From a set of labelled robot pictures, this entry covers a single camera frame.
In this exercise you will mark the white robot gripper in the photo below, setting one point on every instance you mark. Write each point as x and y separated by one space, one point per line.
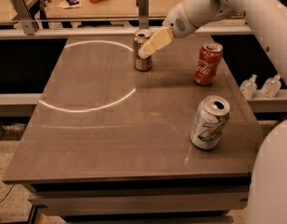
177 21

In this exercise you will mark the orange-brown soda can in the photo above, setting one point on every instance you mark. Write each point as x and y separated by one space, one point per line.
140 37

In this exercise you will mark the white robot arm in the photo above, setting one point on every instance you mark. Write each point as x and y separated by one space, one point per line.
267 201

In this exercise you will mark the red Coca-Cola can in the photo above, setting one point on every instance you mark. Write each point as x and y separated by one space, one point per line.
210 56

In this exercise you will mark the white green 7up can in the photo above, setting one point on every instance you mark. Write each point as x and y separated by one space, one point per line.
209 123

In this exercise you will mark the clear sanitizer bottle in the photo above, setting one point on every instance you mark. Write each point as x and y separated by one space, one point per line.
271 86
248 87

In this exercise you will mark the middle metal bracket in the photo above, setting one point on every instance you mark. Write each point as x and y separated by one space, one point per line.
143 9

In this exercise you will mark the metal bracket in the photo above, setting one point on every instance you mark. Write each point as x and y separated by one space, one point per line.
143 9
28 25

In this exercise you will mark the left metal bracket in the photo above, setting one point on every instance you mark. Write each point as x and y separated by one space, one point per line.
28 25

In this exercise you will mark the metal rail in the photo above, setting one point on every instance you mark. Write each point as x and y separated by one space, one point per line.
63 33

